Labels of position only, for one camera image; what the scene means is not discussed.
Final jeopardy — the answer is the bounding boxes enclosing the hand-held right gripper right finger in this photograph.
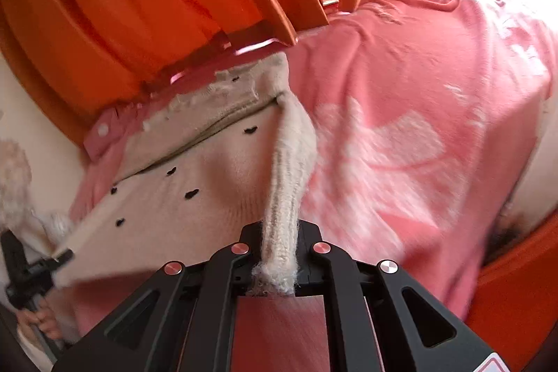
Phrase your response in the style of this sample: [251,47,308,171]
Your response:
[297,220,506,372]

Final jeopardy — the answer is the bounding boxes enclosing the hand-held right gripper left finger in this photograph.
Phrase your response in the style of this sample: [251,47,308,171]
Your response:
[51,222,264,372]

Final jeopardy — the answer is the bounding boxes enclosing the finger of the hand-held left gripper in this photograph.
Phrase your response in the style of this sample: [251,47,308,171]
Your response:
[27,248,76,276]

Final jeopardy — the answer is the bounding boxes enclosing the cream sweater with black dots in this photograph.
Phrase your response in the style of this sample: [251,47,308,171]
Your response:
[51,51,320,299]

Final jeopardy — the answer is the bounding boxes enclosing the person's left hand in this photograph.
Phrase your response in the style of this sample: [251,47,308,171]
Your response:
[17,304,65,341]

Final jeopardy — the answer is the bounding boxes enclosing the white fluffy cloth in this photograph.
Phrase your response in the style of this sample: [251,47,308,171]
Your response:
[0,139,77,251]

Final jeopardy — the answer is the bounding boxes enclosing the pink buttoned cloth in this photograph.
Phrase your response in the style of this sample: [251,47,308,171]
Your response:
[82,104,146,162]

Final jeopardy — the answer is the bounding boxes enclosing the pink blanket with white print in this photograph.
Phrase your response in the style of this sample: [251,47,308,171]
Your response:
[72,0,555,340]

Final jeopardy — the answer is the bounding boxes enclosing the orange cloth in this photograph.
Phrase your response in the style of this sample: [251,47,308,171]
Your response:
[471,210,558,372]

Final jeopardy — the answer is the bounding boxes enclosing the white bed sheet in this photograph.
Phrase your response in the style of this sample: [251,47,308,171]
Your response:
[508,106,558,235]

